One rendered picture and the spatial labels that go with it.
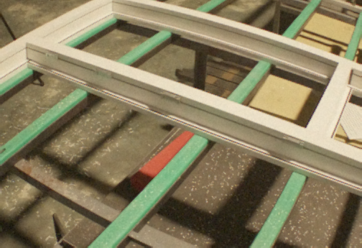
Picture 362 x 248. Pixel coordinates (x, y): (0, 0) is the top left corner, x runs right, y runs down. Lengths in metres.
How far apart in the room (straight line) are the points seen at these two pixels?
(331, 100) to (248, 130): 0.24
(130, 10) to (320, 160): 0.89
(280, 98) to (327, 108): 0.58
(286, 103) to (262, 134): 0.64
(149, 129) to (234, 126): 1.52
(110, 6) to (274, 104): 0.66
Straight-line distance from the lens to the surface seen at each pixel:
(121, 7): 1.57
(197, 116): 1.01
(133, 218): 0.82
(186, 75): 2.29
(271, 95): 1.62
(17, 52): 1.30
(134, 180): 1.24
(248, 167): 1.36
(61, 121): 1.10
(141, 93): 1.07
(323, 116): 1.01
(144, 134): 2.42
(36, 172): 0.99
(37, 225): 1.99
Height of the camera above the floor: 1.47
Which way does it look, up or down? 34 degrees down
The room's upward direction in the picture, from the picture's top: 3 degrees clockwise
